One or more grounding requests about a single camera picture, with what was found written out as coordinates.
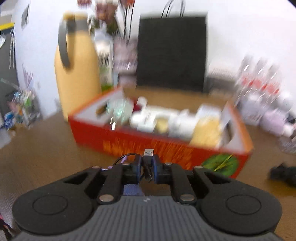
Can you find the water bottle right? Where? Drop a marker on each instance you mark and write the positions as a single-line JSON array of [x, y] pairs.
[[274, 80]]

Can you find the lavender fluffy cloth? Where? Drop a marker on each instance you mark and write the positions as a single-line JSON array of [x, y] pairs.
[[273, 121]]

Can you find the water bottle left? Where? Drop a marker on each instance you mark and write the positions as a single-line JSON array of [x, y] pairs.
[[244, 76]]

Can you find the water bottle middle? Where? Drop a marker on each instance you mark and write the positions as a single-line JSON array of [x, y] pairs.
[[258, 80]]

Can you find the black strap pouch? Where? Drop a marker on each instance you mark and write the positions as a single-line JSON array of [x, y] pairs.
[[284, 173]]

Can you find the pink patterned vase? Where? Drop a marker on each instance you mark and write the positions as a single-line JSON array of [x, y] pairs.
[[124, 70]]

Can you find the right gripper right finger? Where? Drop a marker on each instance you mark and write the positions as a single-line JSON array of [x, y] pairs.
[[176, 177]]

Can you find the yellow thermos jug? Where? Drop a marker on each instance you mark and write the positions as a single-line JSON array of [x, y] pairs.
[[76, 63]]

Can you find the black paper bag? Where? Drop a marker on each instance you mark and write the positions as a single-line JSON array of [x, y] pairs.
[[171, 51]]

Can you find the clear storage box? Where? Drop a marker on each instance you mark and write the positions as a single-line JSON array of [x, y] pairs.
[[220, 79]]

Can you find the dried pink flowers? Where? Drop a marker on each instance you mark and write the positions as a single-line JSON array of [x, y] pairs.
[[105, 16]]

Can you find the purple cloth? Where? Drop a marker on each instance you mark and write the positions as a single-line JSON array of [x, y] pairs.
[[130, 189]]

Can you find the red cardboard box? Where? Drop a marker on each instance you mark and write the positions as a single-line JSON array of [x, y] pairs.
[[182, 127]]

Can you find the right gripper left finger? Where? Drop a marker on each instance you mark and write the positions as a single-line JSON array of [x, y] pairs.
[[117, 177]]

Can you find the water bottle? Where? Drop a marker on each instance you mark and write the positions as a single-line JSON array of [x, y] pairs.
[[274, 80], [258, 80], [244, 76]]

